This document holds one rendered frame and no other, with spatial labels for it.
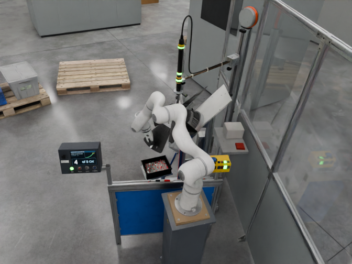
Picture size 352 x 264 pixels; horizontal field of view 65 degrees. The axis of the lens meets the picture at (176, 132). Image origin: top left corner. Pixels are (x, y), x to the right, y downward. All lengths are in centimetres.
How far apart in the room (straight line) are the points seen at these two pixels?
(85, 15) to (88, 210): 537
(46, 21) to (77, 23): 69
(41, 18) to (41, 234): 530
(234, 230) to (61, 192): 192
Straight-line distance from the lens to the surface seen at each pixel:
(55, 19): 743
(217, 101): 237
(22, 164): 387
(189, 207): 188
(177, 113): 172
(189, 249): 218
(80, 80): 508
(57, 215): 322
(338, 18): 794
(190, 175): 159
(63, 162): 201
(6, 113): 474
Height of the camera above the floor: 252
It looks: 39 degrees down
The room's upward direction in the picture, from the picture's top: 4 degrees clockwise
